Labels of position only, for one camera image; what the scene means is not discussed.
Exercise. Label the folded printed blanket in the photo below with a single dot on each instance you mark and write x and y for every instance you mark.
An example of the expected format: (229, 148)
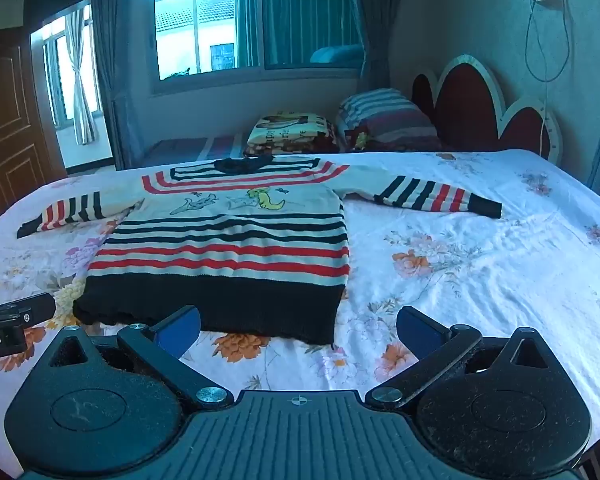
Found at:
(285, 132)

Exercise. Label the striped knit sweater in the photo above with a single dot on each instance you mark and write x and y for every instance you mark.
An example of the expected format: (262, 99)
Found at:
(220, 240)

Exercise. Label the sliding glass window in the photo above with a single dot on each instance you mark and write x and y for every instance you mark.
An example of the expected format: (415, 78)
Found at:
(210, 35)

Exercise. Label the balcony window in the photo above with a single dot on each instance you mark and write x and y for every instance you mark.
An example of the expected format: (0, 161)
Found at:
(55, 75)

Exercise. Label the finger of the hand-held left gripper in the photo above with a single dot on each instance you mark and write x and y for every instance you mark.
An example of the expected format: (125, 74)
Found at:
(30, 309)

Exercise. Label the grey curtain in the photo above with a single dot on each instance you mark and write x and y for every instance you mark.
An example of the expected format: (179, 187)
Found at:
(374, 25)
(112, 60)

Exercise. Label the striped bed sheet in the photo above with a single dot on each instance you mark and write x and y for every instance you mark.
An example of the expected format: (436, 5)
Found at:
(190, 149)

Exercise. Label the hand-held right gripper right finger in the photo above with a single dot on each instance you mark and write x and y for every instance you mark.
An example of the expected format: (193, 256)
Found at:
(419, 329)

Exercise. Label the white sheer curtain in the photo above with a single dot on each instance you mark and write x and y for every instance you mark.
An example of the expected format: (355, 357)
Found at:
(80, 75)

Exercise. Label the brown wooden door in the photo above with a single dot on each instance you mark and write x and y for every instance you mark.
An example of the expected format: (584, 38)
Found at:
(10, 125)

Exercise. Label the striped folded blanket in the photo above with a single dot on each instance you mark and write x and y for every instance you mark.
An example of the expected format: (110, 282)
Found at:
(384, 120)

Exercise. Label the floral bed sheet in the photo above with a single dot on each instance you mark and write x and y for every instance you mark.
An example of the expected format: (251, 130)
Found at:
(479, 260)

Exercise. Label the red scalloped headboard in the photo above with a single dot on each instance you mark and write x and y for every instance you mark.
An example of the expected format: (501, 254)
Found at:
(467, 105)

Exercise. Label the teal cushion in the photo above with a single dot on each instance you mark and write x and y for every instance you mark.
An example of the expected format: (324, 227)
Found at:
(337, 55)

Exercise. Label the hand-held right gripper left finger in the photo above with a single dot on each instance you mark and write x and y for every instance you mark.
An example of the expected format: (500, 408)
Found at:
(179, 331)

